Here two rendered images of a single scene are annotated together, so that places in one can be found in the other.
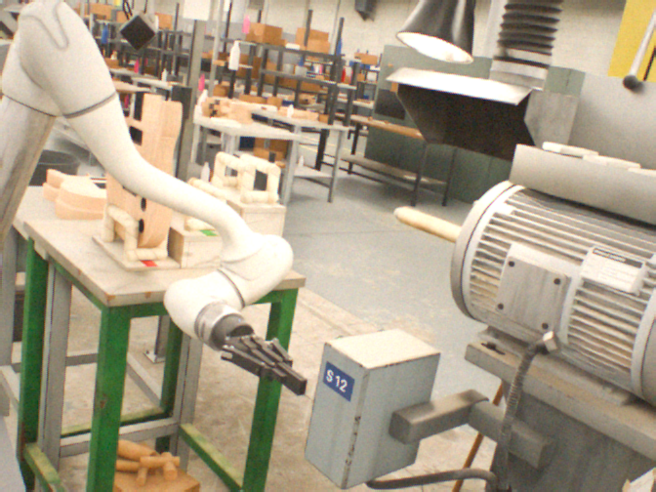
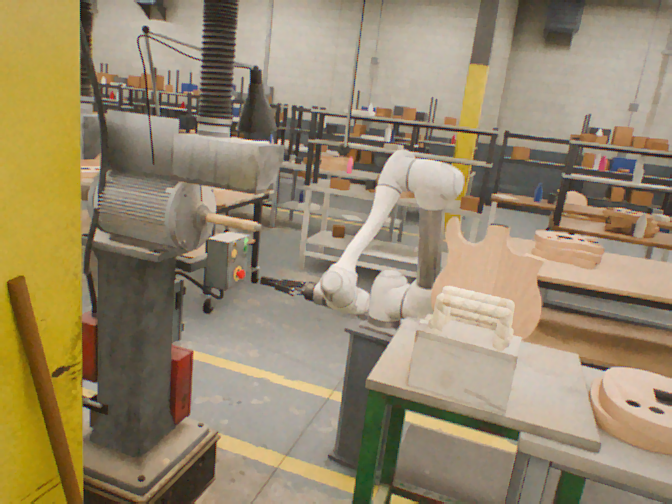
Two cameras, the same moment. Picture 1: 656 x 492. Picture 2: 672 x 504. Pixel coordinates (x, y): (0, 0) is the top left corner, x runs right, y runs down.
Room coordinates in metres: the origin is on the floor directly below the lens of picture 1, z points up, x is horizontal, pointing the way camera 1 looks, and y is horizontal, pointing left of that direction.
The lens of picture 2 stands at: (2.92, -0.73, 1.64)
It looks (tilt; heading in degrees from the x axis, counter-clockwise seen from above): 15 degrees down; 150
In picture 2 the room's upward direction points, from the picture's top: 7 degrees clockwise
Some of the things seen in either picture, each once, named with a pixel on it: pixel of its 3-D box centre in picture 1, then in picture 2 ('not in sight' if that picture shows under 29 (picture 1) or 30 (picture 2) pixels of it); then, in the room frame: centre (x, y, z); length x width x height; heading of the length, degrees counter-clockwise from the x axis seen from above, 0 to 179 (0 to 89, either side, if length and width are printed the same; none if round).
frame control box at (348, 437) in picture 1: (410, 439); (208, 265); (0.91, -0.17, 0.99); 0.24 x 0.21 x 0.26; 43
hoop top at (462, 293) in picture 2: (234, 163); (477, 298); (1.91, 0.31, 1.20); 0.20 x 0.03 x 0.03; 39
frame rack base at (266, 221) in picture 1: (236, 224); (464, 361); (1.94, 0.28, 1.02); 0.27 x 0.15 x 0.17; 40
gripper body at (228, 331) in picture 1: (241, 343); (305, 290); (1.20, 0.13, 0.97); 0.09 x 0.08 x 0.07; 43
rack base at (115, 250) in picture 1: (134, 252); not in sight; (1.74, 0.52, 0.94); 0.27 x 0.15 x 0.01; 40
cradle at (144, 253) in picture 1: (146, 254); not in sight; (1.66, 0.46, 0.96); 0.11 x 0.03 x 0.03; 130
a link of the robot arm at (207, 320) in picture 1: (222, 327); (323, 294); (1.25, 0.18, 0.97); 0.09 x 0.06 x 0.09; 133
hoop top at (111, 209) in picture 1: (120, 216); not in sight; (1.71, 0.56, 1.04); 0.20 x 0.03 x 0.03; 39
